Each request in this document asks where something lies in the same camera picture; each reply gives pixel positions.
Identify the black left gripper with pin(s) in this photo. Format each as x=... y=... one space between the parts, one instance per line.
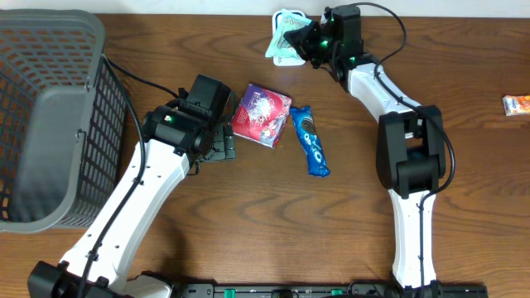
x=226 y=143

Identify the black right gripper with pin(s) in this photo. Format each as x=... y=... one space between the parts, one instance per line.
x=305 y=38

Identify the teal wet wipes pack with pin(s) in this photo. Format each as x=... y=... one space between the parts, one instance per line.
x=279 y=46

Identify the red purple snack bag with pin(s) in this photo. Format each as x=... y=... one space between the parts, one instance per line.
x=261 y=115

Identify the blue Oreo cookie pack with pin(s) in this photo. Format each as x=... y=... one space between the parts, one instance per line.
x=305 y=128

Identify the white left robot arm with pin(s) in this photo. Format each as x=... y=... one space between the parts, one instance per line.
x=174 y=136

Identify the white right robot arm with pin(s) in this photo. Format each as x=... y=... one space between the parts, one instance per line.
x=413 y=153

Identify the grey plastic mesh basket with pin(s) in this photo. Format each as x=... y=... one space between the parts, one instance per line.
x=63 y=114

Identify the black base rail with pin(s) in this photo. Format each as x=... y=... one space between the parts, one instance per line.
x=357 y=289

